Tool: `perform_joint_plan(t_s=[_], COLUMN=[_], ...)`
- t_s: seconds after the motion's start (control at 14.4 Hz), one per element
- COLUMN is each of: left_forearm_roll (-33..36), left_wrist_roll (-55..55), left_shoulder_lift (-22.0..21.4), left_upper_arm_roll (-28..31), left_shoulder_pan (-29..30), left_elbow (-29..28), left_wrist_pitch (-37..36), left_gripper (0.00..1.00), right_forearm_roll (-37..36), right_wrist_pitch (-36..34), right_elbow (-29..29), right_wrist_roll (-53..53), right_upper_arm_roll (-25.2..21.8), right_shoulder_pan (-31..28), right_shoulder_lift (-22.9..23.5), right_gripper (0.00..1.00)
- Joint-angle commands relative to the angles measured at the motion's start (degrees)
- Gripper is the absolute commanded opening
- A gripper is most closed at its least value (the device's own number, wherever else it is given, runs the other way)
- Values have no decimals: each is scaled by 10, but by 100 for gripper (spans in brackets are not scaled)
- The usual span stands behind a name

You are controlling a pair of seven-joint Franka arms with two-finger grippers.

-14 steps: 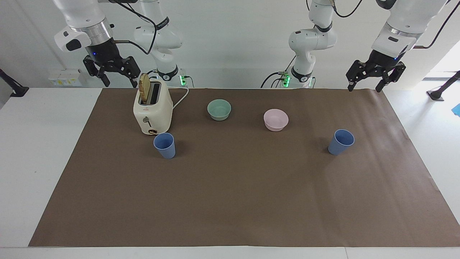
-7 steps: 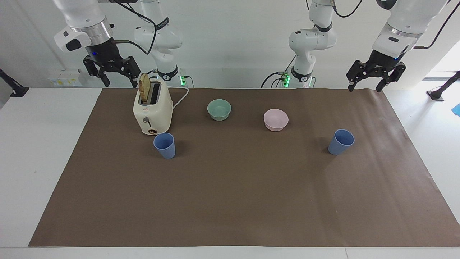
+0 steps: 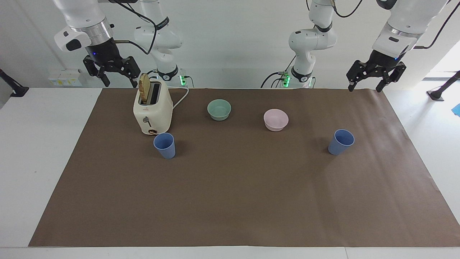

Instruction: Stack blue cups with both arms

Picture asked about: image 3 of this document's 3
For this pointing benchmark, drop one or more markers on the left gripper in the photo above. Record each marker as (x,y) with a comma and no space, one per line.
(385,62)

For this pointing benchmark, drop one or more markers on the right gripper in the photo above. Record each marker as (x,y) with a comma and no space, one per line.
(105,52)

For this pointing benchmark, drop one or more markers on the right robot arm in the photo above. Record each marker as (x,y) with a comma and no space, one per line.
(163,37)

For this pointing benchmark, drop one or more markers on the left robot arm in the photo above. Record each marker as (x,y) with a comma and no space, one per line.
(309,43)

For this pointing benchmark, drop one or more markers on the toast slice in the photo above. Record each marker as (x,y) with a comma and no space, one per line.
(144,88)

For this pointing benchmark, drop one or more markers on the cream toaster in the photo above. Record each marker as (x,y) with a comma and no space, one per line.
(152,113)

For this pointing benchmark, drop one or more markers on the black stand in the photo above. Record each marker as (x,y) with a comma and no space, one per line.
(14,88)
(444,88)

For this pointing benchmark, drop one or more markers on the blue cup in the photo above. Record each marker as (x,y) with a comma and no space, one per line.
(165,145)
(340,142)

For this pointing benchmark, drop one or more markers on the blue object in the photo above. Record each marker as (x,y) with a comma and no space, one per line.
(457,109)

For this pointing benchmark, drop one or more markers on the pink bowl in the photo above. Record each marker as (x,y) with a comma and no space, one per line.
(276,120)

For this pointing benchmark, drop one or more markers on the green bowl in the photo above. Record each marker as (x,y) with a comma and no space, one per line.
(219,109)

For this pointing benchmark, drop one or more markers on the white wall socket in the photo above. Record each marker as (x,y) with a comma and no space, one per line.
(64,77)

